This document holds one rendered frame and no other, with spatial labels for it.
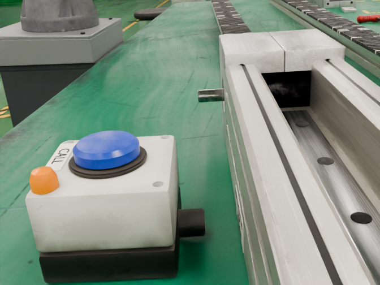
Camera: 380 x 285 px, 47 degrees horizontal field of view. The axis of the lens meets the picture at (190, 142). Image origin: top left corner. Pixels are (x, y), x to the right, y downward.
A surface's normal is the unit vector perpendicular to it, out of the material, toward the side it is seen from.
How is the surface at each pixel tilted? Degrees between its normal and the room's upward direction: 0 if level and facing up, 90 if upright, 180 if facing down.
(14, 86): 90
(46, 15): 73
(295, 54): 90
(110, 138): 3
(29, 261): 0
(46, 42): 90
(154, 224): 90
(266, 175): 0
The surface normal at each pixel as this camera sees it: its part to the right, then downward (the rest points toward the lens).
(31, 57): -0.12, 0.40
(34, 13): -0.35, 0.09
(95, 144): -0.09, -0.90
